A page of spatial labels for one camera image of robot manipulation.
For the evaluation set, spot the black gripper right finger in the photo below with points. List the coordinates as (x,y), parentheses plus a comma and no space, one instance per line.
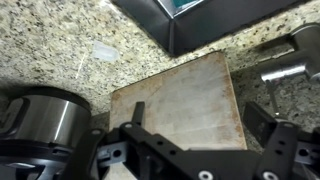
(280,150)

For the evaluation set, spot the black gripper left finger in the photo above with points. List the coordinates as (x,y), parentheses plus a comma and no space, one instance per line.
(146,156)

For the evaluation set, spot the large wooden cutting board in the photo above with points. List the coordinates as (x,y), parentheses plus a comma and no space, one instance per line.
(186,100)

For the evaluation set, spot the steel gooseneck kitchen faucet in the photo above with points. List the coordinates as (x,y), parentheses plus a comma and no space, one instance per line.
(300,63)

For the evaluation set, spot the small translucent plastic piece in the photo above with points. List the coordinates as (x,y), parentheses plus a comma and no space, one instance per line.
(106,51)

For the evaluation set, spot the stainless steel sink basin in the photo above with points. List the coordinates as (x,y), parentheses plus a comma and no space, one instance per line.
(200,30)

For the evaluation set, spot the teal sponge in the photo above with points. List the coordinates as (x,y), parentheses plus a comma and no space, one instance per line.
(183,2)

